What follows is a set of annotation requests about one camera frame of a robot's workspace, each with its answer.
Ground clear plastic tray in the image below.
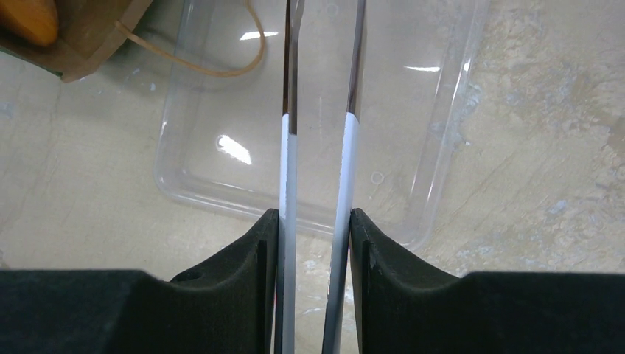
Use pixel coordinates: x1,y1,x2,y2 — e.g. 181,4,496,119
154,1,489,250

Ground metal tongs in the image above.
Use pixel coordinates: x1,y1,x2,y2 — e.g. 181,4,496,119
274,0,366,353

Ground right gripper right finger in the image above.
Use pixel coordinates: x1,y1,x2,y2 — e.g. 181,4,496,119
350,209,624,353

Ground green paper bag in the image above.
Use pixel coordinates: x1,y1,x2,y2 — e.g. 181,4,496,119
1,0,151,83

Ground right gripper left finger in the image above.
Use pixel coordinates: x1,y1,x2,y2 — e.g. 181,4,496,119
1,209,279,353

